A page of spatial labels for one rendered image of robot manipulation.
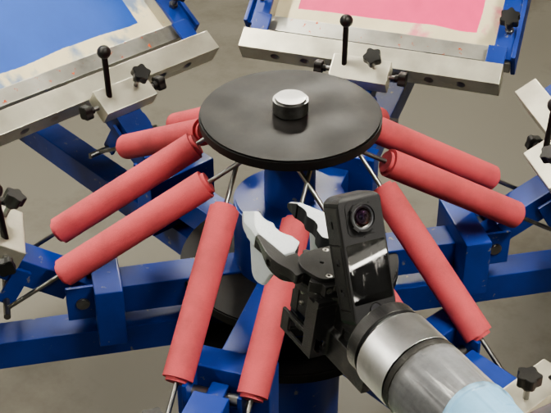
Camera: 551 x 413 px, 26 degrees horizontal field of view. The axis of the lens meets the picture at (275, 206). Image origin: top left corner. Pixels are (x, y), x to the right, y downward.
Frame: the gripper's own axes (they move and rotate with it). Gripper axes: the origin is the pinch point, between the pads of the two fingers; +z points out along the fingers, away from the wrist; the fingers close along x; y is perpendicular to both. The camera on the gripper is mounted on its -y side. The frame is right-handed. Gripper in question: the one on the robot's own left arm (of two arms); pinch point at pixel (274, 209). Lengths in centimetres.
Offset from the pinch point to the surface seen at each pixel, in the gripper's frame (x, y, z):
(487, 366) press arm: 61, 56, 24
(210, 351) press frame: 25, 60, 49
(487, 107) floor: 249, 134, 226
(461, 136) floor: 227, 137, 214
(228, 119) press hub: 37, 31, 71
